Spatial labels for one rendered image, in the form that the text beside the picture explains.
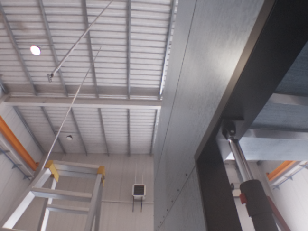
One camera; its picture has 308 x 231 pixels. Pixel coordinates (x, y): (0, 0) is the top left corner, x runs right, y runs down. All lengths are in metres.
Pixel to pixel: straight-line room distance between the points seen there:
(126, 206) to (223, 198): 10.14
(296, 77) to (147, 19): 5.42
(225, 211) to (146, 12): 6.35
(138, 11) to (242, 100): 6.25
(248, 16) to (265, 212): 0.39
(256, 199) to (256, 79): 0.25
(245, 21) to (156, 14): 6.23
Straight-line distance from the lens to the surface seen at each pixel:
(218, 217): 0.59
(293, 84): 2.10
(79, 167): 1.20
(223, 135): 0.52
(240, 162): 0.45
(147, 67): 7.39
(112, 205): 10.74
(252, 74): 0.42
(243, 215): 12.11
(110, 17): 6.71
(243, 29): 0.44
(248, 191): 0.42
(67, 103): 8.30
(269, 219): 0.41
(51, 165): 1.21
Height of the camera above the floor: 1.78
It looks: 45 degrees up
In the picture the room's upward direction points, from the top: straight up
